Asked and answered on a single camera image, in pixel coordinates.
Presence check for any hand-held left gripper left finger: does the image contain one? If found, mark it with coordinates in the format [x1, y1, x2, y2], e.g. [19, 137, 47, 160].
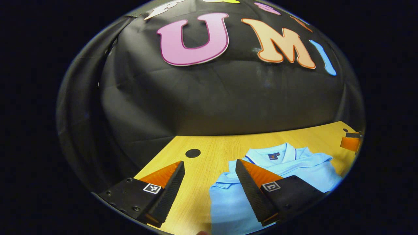
[95, 161, 185, 228]

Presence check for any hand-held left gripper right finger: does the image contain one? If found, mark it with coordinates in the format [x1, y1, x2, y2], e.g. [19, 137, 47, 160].
[235, 159, 327, 226]

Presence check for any light blue T-shirt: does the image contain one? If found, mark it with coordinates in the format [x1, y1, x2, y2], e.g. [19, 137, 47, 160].
[209, 143, 343, 235]

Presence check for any black backdrop cloth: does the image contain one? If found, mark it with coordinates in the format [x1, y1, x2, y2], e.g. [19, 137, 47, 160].
[56, 0, 365, 193]

